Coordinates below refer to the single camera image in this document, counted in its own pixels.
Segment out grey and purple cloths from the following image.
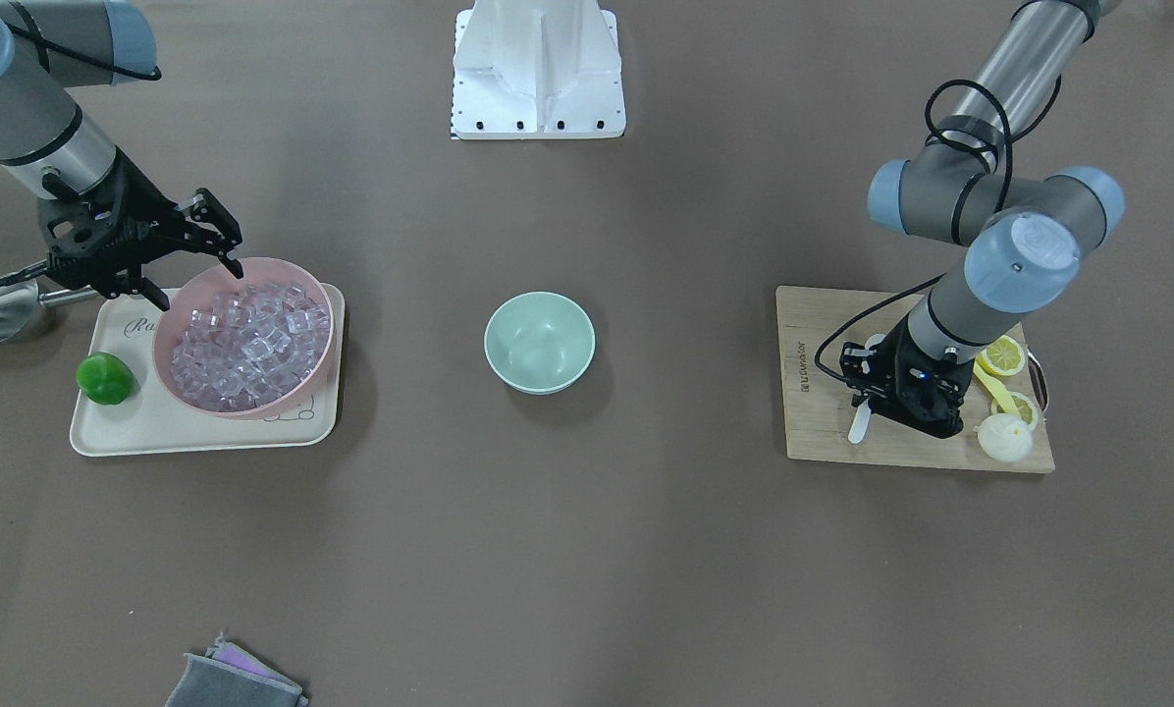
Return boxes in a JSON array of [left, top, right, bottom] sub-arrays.
[[166, 635, 310, 706]]

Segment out white ceramic spoon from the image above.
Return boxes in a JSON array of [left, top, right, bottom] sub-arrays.
[[846, 334, 886, 446]]

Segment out lemon slice lower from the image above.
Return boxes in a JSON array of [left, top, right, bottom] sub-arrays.
[[989, 391, 1043, 431]]

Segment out metal ice scoop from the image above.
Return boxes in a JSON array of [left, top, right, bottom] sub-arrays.
[[0, 280, 99, 344]]

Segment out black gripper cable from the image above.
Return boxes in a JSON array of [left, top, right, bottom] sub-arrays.
[[814, 0, 1089, 382]]

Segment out green bell pepper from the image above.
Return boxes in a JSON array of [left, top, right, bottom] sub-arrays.
[[73, 351, 135, 406]]

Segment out lemon slice upper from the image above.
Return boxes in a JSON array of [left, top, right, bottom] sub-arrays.
[[976, 335, 1028, 379]]

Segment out beige plastic tray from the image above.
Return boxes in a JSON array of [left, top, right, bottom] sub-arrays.
[[68, 299, 340, 457]]

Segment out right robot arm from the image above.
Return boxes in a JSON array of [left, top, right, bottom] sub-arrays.
[[0, 1, 244, 310]]

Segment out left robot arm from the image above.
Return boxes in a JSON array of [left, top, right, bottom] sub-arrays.
[[832, 1, 1125, 439]]

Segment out pile of clear ice cubes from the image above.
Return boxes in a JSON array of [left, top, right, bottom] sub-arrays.
[[169, 281, 333, 413]]

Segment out pink bowl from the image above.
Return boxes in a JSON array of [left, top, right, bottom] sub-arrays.
[[151, 256, 345, 420]]

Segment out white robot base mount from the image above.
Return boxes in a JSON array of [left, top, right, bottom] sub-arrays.
[[450, 1, 627, 140]]

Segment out wooden cutting board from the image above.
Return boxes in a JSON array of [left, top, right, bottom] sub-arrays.
[[775, 287, 1055, 474]]

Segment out mint green bowl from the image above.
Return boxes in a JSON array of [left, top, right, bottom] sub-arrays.
[[483, 291, 598, 397]]

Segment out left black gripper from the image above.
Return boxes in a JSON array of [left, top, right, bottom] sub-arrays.
[[839, 312, 970, 439]]

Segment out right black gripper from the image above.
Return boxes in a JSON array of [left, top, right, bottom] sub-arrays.
[[38, 149, 244, 312]]

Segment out lemon slice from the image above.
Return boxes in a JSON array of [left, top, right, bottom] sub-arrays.
[[976, 335, 1028, 379], [989, 391, 1043, 431]]

